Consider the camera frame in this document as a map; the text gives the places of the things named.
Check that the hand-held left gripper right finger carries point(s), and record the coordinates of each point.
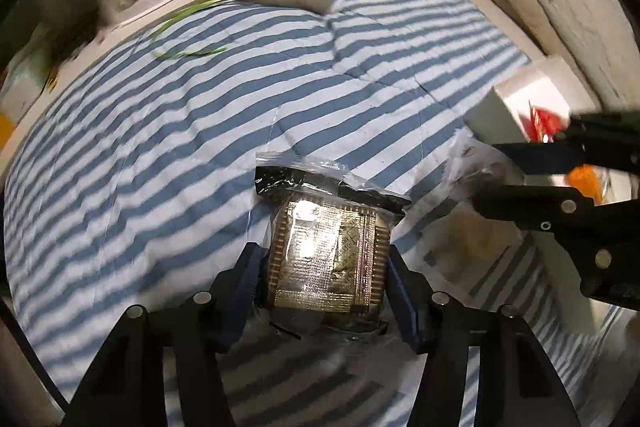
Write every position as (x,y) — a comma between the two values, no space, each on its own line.
(406,302)

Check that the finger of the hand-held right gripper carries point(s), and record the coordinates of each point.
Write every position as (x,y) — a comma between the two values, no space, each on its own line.
(540,157)
(530,204)

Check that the white cardboard box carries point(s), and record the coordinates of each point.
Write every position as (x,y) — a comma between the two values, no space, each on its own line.
(500,112)

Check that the orange snack packet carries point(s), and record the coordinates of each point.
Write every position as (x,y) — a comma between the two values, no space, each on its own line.
(585,182)

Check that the green strip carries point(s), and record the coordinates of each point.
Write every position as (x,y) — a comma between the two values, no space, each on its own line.
(185,53)

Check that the grey folded mat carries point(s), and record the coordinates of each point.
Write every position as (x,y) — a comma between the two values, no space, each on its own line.
(560,7)

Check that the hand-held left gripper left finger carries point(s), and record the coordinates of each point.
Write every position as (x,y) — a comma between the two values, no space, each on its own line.
(245,287)

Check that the black and gold cookie packet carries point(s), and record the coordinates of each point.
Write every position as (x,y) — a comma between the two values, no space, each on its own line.
(325,257)

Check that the blue striped blanket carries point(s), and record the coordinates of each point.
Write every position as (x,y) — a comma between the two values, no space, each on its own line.
(150,157)

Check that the yellow box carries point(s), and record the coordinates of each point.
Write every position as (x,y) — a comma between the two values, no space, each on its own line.
(5,129)

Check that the red snack packet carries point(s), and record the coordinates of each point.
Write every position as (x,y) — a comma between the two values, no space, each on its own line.
(542,124)

